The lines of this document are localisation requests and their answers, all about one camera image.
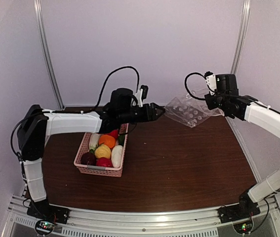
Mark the green vegetable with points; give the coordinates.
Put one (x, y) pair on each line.
(121, 138)

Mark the clear zip top bag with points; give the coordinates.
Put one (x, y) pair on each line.
(189, 111)

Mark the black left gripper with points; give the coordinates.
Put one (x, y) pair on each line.
(152, 116)

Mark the left circuit board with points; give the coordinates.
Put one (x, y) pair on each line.
(44, 227)

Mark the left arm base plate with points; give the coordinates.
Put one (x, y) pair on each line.
(55, 214)

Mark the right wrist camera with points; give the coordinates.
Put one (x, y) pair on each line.
(210, 79)

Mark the yellow peach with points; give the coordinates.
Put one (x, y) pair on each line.
(103, 151)

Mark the white radish left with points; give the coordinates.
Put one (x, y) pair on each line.
(94, 141)

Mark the red apple front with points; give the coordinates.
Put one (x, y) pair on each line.
(104, 162)

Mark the white radish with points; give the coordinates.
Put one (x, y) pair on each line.
(94, 141)
(116, 156)

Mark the red apple rear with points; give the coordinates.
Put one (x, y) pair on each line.
(114, 134)

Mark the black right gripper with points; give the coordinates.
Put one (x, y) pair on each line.
(211, 104)

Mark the red apple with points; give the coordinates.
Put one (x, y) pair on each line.
(104, 162)
(114, 134)

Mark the right rear aluminium post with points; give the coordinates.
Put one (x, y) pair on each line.
(244, 21)

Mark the front aluminium frame rail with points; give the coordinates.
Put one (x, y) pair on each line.
(203, 222)

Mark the pink plastic basket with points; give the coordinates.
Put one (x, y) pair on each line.
(97, 170)

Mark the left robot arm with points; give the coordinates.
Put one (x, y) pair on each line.
(32, 131)

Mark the circuit board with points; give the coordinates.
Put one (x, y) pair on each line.
(243, 228)
(44, 227)

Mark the aluminium post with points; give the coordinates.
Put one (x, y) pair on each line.
(46, 53)
(244, 21)

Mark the orange tangerine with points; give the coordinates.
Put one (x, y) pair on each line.
(107, 140)

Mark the right side aluminium rail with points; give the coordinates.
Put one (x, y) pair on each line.
(244, 149)

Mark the right circuit board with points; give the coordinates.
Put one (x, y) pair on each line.
(243, 228)

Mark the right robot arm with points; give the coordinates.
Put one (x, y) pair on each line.
(251, 110)

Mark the left rear aluminium post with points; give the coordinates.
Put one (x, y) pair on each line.
(46, 53)

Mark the white radish right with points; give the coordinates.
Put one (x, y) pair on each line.
(116, 156)

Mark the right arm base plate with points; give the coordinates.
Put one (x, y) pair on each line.
(234, 213)

